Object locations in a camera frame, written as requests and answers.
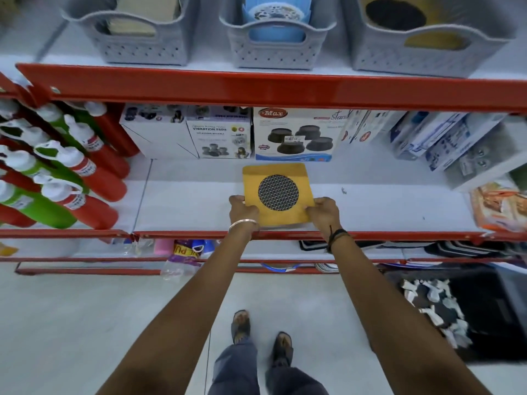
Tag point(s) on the person's sandal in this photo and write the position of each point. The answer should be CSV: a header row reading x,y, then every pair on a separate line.
x,y
241,324
283,347

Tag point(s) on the white box with red label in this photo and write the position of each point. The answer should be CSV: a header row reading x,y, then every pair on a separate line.
x,y
366,127

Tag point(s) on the person's left forearm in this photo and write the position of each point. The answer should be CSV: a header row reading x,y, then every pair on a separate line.
x,y
185,316

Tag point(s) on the purple and yellow packet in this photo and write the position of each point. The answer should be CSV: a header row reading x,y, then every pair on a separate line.
x,y
187,248

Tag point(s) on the person's right sandal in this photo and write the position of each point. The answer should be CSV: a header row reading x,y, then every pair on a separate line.
x,y
283,347

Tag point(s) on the row of red and green bottles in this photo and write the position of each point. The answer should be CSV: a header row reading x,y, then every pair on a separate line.
x,y
70,172

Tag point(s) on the box with black stands picture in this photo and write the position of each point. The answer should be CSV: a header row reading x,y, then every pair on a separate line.
x,y
296,135

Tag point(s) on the white carton box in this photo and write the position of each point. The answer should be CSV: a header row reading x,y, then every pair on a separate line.
x,y
154,133

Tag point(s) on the grey plastic basket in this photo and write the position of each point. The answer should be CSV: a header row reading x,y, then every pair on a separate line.
x,y
271,51
140,47
420,57

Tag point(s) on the clear plastic wrapper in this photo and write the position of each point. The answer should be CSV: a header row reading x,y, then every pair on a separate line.
x,y
177,268

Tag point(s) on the beige packets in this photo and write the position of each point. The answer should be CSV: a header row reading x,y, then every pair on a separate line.
x,y
144,12

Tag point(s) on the person's right thumb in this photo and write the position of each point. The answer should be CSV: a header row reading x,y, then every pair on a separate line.
x,y
313,205

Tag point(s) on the grey box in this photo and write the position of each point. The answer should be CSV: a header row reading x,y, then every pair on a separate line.
x,y
486,160

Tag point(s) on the black crate of tagged items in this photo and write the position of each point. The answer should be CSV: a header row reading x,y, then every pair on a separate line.
x,y
473,308

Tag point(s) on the pink item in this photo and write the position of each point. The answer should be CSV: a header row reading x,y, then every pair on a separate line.
x,y
162,245

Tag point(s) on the blue round strainer pack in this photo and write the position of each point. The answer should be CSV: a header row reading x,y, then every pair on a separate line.
x,y
276,14

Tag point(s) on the person's left thumb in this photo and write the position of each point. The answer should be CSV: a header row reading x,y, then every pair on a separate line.
x,y
249,207

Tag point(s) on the yellow packet with black disc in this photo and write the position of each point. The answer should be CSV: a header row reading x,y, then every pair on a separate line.
x,y
411,16

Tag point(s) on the person's left hand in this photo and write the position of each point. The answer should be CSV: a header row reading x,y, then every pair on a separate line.
x,y
241,213

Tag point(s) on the white and blue box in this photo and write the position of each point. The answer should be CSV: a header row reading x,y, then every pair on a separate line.
x,y
424,133
461,143

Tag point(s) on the person's right hand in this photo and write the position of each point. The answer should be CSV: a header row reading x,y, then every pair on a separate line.
x,y
326,214

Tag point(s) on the yellow packet with black mesh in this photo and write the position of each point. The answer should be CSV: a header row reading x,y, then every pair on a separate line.
x,y
275,176

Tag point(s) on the stack of black mats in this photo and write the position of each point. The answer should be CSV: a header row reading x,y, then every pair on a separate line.
x,y
453,247

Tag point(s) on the person's right forearm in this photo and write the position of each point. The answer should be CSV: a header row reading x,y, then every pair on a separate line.
x,y
391,316

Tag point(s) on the white box with pads picture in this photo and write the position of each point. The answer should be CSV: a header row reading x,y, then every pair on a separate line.
x,y
218,133

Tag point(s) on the person's blue trousers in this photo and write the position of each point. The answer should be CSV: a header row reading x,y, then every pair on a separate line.
x,y
247,374

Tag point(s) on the orange printed packet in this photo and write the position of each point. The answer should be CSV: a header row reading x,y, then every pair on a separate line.
x,y
498,207

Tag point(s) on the red shelf beam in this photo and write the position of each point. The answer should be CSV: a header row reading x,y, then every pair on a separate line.
x,y
123,270
263,90
370,235

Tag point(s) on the person's left sandal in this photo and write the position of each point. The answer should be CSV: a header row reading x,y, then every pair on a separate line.
x,y
241,324

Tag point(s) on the silver bangle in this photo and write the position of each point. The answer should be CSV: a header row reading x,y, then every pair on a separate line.
x,y
243,222

